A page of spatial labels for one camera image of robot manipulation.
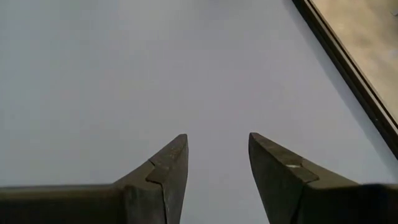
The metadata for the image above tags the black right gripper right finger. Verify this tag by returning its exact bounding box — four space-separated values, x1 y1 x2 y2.
248 132 398 224

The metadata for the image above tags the black aluminium table frame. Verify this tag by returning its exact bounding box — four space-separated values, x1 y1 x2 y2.
290 0 398 161

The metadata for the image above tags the grey table mat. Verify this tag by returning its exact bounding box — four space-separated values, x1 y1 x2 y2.
0 0 398 224

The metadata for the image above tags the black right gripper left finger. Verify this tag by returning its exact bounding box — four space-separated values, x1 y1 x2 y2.
0 133 189 224

